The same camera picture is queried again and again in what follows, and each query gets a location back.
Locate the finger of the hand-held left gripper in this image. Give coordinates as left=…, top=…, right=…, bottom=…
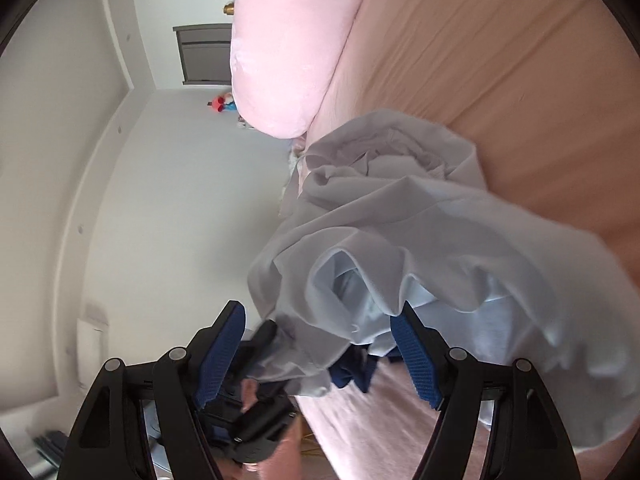
left=239, top=319, right=280, bottom=380

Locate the person's left hand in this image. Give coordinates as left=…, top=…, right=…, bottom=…
left=241, top=379, right=261, bottom=415

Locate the red and blue toy figure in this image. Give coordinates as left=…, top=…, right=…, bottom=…
left=207, top=92, right=240, bottom=115

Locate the grey door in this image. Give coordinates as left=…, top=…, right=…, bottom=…
left=172, top=24, right=235, bottom=86

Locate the light blue shirt navy trim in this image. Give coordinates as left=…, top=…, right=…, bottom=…
left=247, top=108, right=640, bottom=456

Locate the large pink pillow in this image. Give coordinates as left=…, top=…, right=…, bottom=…
left=230, top=0, right=373, bottom=140

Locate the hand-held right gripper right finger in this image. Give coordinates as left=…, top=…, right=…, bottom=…
left=390, top=301, right=581, bottom=480

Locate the bed with pink sheet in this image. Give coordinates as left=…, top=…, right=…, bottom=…
left=287, top=0, right=640, bottom=480

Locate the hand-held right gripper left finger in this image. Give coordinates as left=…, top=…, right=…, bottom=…
left=55, top=300, right=247, bottom=480

